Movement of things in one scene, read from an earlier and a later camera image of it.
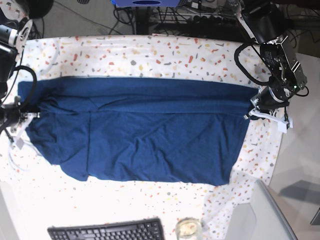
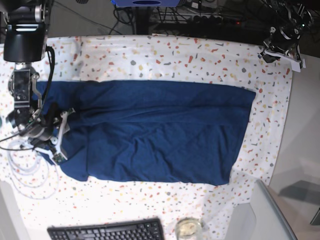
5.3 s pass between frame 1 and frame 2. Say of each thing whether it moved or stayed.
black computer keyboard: stayed
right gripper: moved
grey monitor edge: stayed
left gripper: moved
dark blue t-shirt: stayed
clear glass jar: stayed
